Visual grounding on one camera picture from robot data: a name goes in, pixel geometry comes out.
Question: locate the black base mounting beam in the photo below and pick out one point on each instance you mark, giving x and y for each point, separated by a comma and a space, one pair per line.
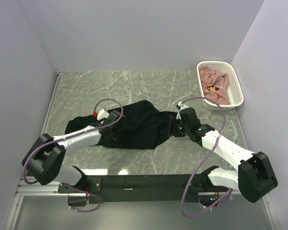
135, 188

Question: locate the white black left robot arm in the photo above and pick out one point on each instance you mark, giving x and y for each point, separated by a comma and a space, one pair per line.
44, 161

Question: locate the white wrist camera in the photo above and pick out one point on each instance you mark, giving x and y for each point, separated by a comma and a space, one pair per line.
180, 106
101, 114

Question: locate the aluminium extrusion rail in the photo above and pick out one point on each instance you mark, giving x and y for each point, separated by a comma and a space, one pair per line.
37, 189

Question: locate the pink t shirt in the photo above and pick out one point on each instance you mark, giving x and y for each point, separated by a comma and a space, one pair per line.
214, 84

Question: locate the black t shirt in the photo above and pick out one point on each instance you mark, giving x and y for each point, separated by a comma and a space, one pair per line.
147, 127

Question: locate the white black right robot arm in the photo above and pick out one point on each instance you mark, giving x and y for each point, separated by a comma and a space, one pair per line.
253, 174

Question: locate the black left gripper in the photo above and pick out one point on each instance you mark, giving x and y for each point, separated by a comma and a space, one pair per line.
122, 128

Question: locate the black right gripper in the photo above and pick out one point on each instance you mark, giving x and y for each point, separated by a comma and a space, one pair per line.
173, 122

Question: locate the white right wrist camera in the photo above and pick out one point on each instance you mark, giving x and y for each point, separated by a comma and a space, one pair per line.
180, 106

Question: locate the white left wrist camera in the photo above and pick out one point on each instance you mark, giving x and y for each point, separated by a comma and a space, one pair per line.
101, 114

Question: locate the white perforated plastic basket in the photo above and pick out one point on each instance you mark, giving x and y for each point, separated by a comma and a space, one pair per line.
235, 94

